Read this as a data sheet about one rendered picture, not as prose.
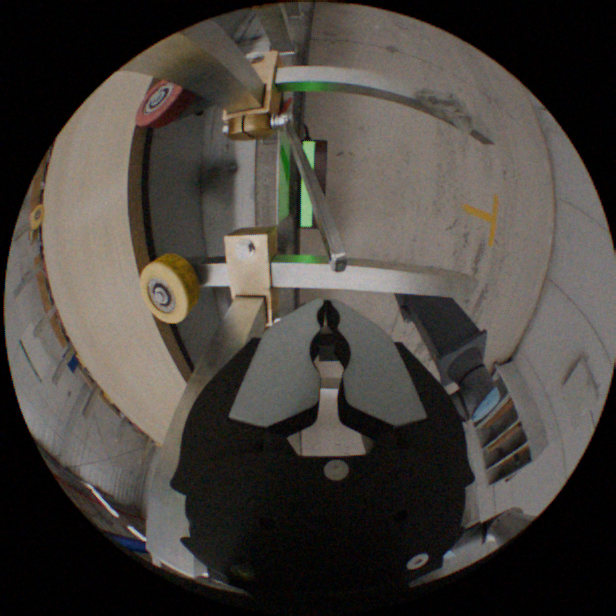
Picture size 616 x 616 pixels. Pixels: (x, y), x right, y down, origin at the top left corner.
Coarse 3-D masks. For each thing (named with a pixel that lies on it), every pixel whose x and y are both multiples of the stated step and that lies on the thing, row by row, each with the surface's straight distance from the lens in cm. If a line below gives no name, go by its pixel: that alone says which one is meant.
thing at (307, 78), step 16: (288, 80) 25; (304, 80) 25; (320, 80) 25; (336, 80) 25; (352, 80) 25; (368, 80) 26; (384, 80) 27; (400, 80) 28; (368, 96) 28; (384, 96) 27; (400, 96) 27; (416, 96) 27; (192, 112) 31; (432, 112) 29; (480, 128) 33
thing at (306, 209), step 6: (306, 144) 38; (312, 144) 37; (306, 150) 37; (312, 150) 37; (312, 156) 37; (312, 162) 37; (306, 192) 36; (306, 198) 36; (306, 204) 36; (306, 210) 37; (306, 216) 37; (306, 222) 37
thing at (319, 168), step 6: (318, 144) 37; (324, 144) 37; (318, 150) 37; (324, 150) 37; (318, 156) 37; (324, 156) 37; (318, 162) 37; (324, 162) 37; (318, 168) 37; (324, 168) 37; (318, 174) 36; (324, 174) 36; (318, 180) 36; (324, 180) 36; (312, 222) 37
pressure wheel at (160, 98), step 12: (168, 84) 29; (156, 96) 28; (168, 96) 27; (180, 96) 26; (192, 96) 27; (144, 108) 30; (156, 108) 27; (168, 108) 25; (180, 108) 26; (144, 120) 28; (156, 120) 26; (168, 120) 27
